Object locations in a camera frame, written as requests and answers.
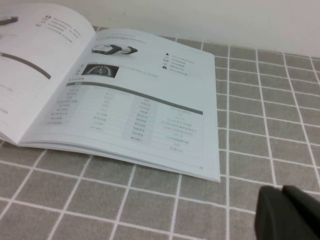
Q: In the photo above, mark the white product catalogue book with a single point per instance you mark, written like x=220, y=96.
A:
x=140, y=107

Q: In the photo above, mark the grey white-grid checked tablecloth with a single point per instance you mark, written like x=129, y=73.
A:
x=100, y=200

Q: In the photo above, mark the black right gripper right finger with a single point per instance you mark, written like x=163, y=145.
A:
x=307, y=215

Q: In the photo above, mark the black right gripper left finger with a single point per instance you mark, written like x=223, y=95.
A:
x=271, y=217

